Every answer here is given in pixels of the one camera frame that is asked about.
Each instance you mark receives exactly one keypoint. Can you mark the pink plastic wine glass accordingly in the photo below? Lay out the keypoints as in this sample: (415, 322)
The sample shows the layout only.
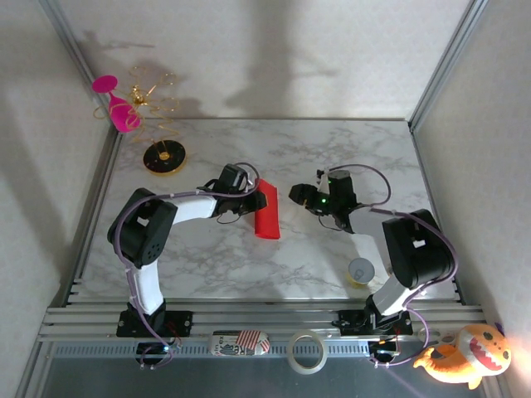
(120, 116)

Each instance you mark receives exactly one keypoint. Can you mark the aluminium front frame rails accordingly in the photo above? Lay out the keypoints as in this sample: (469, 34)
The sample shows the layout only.
(249, 319)

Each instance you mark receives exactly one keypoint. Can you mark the aluminium table side rail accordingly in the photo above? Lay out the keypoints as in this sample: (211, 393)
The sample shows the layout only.
(435, 207)
(93, 215)

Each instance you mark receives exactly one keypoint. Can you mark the red paper sheet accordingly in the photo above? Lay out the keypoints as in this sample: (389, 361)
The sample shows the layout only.
(267, 215)

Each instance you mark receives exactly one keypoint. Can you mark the clear tape roll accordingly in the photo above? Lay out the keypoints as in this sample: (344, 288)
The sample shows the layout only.
(292, 360)

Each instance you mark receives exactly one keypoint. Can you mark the red white patterned pouch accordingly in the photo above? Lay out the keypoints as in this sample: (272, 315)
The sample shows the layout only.
(240, 343)

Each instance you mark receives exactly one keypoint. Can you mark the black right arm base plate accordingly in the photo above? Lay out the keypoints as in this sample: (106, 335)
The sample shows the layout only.
(352, 321)

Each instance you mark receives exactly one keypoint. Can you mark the orange plush fish toy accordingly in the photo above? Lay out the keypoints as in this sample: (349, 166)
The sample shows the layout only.
(469, 352)

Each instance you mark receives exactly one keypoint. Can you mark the aluminium frame post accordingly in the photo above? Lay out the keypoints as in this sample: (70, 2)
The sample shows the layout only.
(448, 58)
(74, 54)

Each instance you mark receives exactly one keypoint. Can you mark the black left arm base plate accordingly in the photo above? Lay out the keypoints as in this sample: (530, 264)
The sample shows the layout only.
(178, 323)

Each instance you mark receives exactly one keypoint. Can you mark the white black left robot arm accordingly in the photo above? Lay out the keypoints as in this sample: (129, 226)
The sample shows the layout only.
(141, 236)

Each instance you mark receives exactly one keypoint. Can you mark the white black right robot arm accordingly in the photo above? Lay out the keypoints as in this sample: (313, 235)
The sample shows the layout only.
(415, 248)

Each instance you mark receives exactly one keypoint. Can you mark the yellow drink can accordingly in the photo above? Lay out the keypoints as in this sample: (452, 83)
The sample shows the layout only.
(361, 271)

